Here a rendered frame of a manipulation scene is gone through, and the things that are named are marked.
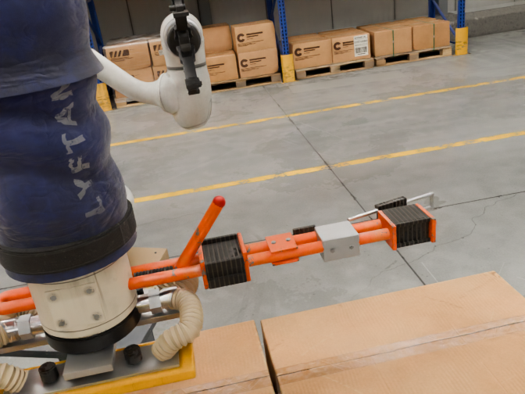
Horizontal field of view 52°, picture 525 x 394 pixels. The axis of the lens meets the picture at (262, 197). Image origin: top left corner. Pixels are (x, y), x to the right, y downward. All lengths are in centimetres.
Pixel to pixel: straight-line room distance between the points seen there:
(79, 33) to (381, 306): 89
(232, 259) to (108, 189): 24
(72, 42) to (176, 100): 62
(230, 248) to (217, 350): 33
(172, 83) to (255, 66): 681
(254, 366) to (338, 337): 20
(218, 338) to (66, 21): 78
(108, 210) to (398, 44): 805
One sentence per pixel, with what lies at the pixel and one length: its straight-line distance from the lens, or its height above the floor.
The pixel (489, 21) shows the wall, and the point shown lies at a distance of 1071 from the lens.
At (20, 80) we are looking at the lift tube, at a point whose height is 162.
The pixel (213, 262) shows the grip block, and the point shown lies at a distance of 95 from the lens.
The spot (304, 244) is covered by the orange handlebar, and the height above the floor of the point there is 124.
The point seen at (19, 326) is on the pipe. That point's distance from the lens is 107.
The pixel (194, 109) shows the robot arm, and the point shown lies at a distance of 141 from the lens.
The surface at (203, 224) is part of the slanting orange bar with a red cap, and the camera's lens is 96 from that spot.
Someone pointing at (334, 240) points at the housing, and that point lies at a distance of 99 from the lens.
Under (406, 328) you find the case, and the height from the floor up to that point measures 94.
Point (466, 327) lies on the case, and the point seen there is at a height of 94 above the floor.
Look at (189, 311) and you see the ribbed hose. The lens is 96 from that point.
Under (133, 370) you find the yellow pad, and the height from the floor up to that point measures 113.
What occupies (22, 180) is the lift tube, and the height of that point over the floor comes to 148.
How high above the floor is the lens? 172
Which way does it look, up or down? 24 degrees down
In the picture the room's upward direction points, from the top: 8 degrees counter-clockwise
